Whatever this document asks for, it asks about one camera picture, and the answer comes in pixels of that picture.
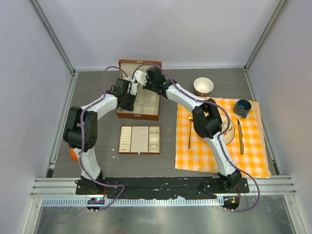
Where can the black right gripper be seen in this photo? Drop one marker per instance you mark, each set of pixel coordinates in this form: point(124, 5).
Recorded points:
point(145, 87)

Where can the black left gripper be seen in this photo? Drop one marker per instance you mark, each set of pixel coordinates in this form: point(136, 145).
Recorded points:
point(131, 107)

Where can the brown jewelry box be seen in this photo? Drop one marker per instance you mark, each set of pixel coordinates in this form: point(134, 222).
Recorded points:
point(147, 103)

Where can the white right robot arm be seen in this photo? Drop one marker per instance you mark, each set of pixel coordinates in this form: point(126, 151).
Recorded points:
point(207, 122)

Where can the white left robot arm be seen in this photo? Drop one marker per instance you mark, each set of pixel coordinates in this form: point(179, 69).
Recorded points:
point(81, 131)

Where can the brown jewelry tray insert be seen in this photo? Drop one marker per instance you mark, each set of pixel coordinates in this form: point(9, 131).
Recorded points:
point(139, 143)

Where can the white ceramic bowl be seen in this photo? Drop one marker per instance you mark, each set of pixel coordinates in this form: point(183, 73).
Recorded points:
point(203, 86)

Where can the gold fork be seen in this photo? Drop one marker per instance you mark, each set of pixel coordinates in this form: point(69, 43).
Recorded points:
point(190, 132)

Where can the orange upturned bowl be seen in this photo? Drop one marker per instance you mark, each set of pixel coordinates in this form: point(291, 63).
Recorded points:
point(73, 155)

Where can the dark blue mug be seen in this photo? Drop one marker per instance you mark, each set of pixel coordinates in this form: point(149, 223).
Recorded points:
point(242, 108)

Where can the decorated ceramic plate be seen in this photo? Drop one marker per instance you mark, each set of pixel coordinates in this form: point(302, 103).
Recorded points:
point(228, 136)

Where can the gold knife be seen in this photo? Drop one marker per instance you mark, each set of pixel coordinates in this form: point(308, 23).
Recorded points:
point(240, 137)

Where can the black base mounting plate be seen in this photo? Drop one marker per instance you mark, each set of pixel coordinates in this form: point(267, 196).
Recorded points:
point(160, 188)

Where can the yellow checkered cloth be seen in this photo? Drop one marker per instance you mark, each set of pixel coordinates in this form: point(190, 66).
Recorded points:
point(200, 158)

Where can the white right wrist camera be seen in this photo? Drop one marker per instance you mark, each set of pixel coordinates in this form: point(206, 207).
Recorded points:
point(140, 77)

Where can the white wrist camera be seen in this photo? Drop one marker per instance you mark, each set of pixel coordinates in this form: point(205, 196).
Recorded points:
point(140, 77)
point(132, 87)

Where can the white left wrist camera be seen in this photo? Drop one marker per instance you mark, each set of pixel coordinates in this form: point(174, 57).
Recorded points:
point(132, 87)

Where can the white slotted cable duct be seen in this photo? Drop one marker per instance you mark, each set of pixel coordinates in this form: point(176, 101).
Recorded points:
point(97, 202)

